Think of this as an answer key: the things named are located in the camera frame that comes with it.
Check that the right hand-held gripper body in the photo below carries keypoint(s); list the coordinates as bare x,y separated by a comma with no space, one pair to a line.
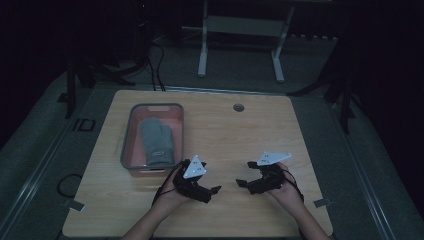
271,157

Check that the pink basin with grey rim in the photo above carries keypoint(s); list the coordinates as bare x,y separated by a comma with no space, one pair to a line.
133,146

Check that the grey tape piece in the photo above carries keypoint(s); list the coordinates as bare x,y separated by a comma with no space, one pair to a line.
75,205
322,202

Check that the person's left hand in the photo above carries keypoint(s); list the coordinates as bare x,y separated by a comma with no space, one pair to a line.
168,200

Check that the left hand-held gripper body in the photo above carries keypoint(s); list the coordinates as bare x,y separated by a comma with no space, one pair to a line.
195,168

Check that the grey mitten with label patch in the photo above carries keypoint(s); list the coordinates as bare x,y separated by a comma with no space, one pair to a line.
156,140

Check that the white metal stand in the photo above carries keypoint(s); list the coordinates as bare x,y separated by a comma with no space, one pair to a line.
245,26

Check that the black tripod stand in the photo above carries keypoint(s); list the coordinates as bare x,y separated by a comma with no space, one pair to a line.
70,90
345,100

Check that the person's right hand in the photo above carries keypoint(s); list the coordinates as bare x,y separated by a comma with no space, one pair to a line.
290,195

